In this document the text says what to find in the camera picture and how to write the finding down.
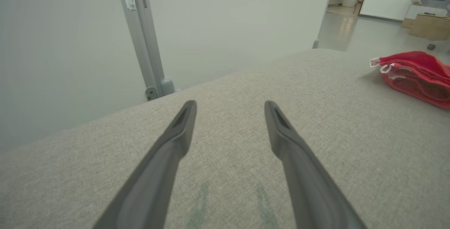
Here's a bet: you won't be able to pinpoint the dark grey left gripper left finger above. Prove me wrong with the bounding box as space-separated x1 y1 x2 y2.
92 100 197 229

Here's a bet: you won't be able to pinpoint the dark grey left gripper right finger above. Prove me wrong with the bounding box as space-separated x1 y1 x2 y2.
264 100 368 229

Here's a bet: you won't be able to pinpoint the red jersey with white trim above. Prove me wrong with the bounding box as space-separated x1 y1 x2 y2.
370 51 450 109

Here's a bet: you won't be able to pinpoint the brown cardboard box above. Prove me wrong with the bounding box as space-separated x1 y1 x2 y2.
409 13 450 42

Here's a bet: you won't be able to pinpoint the grey metal partition post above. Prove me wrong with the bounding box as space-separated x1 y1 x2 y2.
115 0 175 101

